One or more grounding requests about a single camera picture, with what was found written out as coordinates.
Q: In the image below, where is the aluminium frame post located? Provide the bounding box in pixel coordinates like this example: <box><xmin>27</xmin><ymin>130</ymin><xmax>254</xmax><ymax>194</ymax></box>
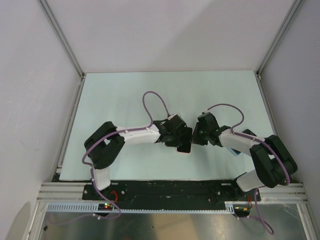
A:
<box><xmin>37</xmin><ymin>0</ymin><xmax>85</xmax><ymax>80</ymax></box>
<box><xmin>256</xmin><ymin>0</ymin><xmax>305</xmax><ymax>80</ymax></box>

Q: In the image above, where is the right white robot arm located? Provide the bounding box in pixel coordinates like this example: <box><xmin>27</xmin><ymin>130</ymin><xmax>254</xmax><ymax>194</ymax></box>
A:
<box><xmin>192</xmin><ymin>112</ymin><xmax>298</xmax><ymax>201</ymax></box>

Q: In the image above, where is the right aluminium frame post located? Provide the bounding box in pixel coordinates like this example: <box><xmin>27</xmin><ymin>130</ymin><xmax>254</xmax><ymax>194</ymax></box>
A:
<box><xmin>256</xmin><ymin>0</ymin><xmax>305</xmax><ymax>80</ymax></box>

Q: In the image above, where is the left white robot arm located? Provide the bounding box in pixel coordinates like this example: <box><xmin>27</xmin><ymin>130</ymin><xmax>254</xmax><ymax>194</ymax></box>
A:
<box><xmin>82</xmin><ymin>114</ymin><xmax>193</xmax><ymax>200</ymax></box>

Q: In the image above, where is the black smartphone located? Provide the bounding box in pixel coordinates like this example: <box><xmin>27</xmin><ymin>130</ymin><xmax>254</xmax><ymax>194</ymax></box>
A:
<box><xmin>177</xmin><ymin>135</ymin><xmax>192</xmax><ymax>152</ymax></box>

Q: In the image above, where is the blue cased smartphone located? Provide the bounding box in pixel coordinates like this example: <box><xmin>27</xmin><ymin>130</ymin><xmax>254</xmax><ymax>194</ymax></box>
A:
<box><xmin>227</xmin><ymin>128</ymin><xmax>257</xmax><ymax>156</ymax></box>

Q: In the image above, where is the aluminium front frame rail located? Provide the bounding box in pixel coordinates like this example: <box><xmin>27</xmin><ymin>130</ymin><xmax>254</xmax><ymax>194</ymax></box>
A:
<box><xmin>36</xmin><ymin>182</ymin><xmax>309</xmax><ymax>204</ymax></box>

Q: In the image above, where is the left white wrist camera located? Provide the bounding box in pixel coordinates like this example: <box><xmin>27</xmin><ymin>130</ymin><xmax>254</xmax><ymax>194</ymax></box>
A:
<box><xmin>167</xmin><ymin>113</ymin><xmax>181</xmax><ymax>120</ymax></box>

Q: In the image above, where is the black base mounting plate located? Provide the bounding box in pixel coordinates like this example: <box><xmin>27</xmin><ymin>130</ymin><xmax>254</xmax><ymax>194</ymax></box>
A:
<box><xmin>82</xmin><ymin>180</ymin><xmax>261</xmax><ymax>211</ymax></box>

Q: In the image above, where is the pink phone case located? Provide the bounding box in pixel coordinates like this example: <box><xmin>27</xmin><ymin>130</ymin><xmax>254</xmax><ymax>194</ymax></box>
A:
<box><xmin>176</xmin><ymin>149</ymin><xmax>191</xmax><ymax>155</ymax></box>

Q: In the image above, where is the white slotted cable duct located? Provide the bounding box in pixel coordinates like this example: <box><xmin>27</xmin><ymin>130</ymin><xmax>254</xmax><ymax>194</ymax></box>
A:
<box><xmin>46</xmin><ymin>201</ymin><xmax>237</xmax><ymax>215</ymax></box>

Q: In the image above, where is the left aluminium frame post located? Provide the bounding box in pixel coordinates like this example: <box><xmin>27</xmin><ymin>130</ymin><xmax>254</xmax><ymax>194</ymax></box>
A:
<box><xmin>37</xmin><ymin>0</ymin><xmax>85</xmax><ymax>80</ymax></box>

